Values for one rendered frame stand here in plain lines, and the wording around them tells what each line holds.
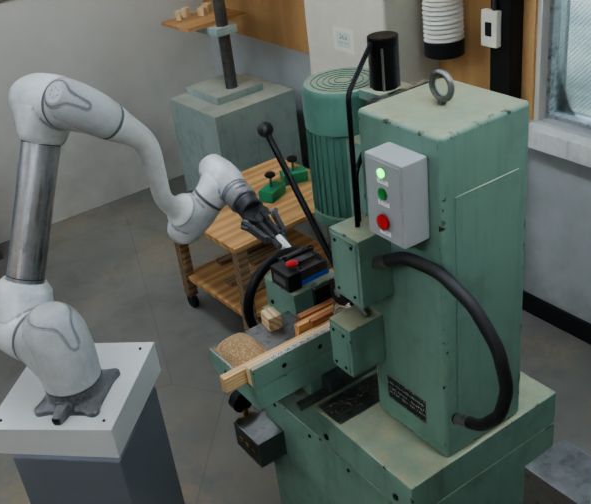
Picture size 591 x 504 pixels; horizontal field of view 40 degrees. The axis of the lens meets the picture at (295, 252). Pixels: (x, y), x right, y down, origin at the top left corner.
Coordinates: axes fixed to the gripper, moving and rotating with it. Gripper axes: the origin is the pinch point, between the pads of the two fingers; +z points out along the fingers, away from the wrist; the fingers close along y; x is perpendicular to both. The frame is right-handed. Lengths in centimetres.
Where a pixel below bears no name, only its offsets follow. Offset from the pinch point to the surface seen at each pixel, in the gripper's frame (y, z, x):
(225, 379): -44, 39, -16
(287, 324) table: -19.8, 28.7, -8.4
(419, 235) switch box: -19, 59, -66
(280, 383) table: -33, 44, -12
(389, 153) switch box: -20, 49, -77
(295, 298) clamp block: -15.8, 25.7, -12.9
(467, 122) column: -8, 54, -84
